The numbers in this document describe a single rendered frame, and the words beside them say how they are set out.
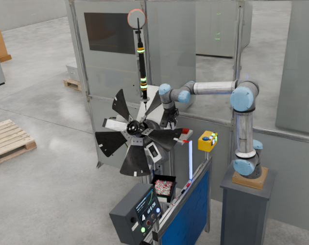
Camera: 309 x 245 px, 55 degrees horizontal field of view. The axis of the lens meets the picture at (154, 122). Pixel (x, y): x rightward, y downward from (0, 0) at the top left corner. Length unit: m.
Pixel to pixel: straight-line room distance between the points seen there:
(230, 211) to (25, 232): 2.13
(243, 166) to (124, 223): 0.75
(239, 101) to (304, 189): 1.49
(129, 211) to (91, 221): 1.82
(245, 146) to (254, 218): 0.56
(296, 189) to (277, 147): 0.44
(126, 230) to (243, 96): 0.89
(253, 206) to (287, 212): 1.09
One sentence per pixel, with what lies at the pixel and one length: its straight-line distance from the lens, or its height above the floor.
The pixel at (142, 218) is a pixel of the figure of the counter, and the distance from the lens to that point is 1.58.
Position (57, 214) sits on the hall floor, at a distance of 3.49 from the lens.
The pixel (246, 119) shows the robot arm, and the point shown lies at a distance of 1.69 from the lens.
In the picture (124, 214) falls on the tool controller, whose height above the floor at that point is 1.25.
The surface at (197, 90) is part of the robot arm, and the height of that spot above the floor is 1.58.
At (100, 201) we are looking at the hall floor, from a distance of 3.48.
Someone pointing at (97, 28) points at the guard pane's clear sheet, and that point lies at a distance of 3.17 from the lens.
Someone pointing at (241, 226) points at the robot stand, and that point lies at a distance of 2.22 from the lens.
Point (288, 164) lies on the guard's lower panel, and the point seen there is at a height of 0.71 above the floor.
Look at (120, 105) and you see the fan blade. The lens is 2.40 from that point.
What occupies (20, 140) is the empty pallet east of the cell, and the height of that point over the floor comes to 0.14.
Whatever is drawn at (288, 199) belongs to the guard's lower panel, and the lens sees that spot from 3.03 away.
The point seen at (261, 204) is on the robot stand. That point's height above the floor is 0.92.
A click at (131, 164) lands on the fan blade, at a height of 1.00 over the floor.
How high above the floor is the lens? 2.29
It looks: 28 degrees down
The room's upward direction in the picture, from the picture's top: 4 degrees counter-clockwise
